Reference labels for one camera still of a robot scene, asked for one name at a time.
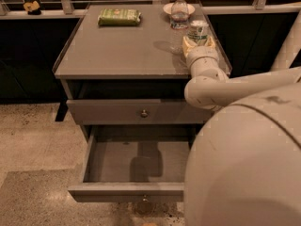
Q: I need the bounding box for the clear plastic water bottle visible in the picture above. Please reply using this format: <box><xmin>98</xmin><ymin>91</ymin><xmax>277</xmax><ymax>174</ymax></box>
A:
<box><xmin>169</xmin><ymin>0</ymin><xmax>190</xmax><ymax>55</ymax></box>

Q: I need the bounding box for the closed grey top drawer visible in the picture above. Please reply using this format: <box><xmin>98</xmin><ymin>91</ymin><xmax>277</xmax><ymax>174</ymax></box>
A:
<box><xmin>67</xmin><ymin>99</ymin><xmax>212</xmax><ymax>125</ymax></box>

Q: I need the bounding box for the green snack bag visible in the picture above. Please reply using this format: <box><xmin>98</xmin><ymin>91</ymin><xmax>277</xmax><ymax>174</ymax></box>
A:
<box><xmin>98</xmin><ymin>8</ymin><xmax>141</xmax><ymax>26</ymax></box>

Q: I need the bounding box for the grey three-drawer cabinet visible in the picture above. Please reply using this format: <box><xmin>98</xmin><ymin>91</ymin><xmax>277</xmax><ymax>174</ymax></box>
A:
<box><xmin>52</xmin><ymin>3</ymin><xmax>233</xmax><ymax>204</ymax></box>

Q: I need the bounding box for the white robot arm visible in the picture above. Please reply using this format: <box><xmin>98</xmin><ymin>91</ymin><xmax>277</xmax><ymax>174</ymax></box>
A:
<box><xmin>183</xmin><ymin>22</ymin><xmax>301</xmax><ymax>226</ymax></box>

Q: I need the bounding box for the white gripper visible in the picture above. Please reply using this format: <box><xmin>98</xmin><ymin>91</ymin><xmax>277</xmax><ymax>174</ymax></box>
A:
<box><xmin>182</xmin><ymin>36</ymin><xmax>227</xmax><ymax>78</ymax></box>

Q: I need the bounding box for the brass top drawer knob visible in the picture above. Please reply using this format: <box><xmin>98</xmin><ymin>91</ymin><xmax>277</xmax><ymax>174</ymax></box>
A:
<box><xmin>140</xmin><ymin>109</ymin><xmax>149</xmax><ymax>118</ymax></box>

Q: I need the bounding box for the small yellow black object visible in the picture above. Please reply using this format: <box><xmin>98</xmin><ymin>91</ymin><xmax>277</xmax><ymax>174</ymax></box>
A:
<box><xmin>24</xmin><ymin>1</ymin><xmax>41</xmax><ymax>15</ymax></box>

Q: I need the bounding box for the white ceramic bowl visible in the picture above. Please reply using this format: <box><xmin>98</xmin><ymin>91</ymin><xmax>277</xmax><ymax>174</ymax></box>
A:
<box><xmin>163</xmin><ymin>3</ymin><xmax>195</xmax><ymax>16</ymax></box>

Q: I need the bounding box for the open grey middle drawer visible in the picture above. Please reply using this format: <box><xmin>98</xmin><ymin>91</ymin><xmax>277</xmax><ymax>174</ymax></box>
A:
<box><xmin>69</xmin><ymin>124</ymin><xmax>196</xmax><ymax>202</ymax></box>

